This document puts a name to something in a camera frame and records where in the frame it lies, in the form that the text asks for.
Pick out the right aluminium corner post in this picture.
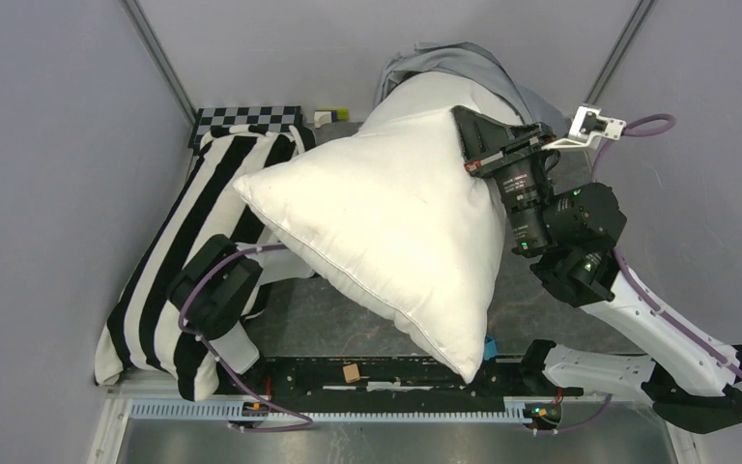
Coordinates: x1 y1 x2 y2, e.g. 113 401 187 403
585 0 658 104

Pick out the white toothed rail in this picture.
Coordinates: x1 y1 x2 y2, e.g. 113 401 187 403
129 398 531 425

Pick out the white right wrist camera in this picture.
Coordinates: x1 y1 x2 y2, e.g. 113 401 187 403
541 104 627 152

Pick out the black white striped pillow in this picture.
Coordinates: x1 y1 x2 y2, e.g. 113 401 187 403
94 125 316 401

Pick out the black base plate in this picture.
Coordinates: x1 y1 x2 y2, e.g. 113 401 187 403
242 356 584 413

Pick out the white yellow-green small block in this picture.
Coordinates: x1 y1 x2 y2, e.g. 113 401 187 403
313 108 350 128

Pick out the checkerboard calibration board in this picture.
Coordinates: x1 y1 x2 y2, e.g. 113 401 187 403
188 105 304 149

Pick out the grey pillowcase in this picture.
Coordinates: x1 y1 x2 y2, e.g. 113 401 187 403
373 42 570 135

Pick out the left aluminium corner post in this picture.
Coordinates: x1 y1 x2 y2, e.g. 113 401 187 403
120 0 196 125

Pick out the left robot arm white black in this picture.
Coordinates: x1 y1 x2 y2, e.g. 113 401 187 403
166 234 316 394

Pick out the orange small cube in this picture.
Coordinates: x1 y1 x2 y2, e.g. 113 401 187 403
342 363 361 384

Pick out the aluminium corner post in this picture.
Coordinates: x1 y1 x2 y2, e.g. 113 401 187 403
585 0 658 104
120 0 196 125

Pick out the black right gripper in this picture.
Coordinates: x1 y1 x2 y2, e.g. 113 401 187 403
456 103 560 253

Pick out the blue small box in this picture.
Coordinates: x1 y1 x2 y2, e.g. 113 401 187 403
483 335 499 361

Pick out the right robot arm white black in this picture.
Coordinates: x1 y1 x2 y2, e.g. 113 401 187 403
451 105 742 434

